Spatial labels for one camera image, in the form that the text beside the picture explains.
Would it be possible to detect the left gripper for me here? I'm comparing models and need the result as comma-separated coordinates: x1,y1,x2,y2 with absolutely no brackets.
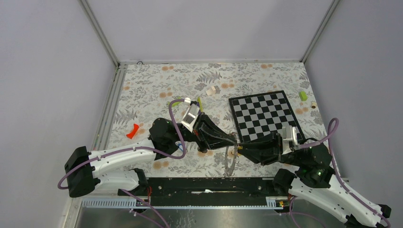
172,113,238,153

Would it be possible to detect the red curved block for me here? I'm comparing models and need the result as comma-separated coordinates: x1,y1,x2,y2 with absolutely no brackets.
126,124,140,139

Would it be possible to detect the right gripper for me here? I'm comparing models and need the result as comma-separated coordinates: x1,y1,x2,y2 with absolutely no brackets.
234,130,305,166

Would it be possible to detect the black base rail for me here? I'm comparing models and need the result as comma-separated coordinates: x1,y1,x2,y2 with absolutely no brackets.
129,177,288,207

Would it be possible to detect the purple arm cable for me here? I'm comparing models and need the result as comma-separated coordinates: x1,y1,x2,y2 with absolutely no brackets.
288,118,391,228
58,99,188,228

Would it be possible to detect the floral table mat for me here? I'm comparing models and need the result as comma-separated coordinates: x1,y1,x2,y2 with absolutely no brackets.
107,63,328,177

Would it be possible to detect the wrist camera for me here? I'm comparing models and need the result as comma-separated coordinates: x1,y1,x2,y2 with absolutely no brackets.
181,98,201,132
280,126,298,155

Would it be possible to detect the black white chessboard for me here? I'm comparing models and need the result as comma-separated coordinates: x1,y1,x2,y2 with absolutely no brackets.
229,90,305,143

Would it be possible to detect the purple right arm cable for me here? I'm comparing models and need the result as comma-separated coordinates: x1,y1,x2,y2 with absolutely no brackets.
288,118,391,228

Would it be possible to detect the large silver keyring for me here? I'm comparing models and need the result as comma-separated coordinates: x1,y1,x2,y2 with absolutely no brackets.
224,132,239,177

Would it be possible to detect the green curved block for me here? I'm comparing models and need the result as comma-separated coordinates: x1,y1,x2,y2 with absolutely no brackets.
172,98,183,106

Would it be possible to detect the small green block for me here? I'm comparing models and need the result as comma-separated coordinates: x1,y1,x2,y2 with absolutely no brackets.
298,91,307,102

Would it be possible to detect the cream toy block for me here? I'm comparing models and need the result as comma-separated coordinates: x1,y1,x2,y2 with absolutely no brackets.
206,86,217,96

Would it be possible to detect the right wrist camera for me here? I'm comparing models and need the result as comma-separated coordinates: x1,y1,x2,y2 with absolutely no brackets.
280,126,298,155

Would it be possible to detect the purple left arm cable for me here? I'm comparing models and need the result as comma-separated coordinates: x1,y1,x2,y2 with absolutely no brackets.
58,99,188,228

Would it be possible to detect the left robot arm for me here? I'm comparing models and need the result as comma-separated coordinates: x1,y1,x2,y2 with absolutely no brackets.
58,114,237,198

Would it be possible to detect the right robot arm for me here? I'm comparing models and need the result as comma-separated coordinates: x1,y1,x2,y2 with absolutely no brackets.
238,130,392,228

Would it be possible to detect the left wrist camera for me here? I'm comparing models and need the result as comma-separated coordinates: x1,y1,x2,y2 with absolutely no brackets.
181,98,201,132

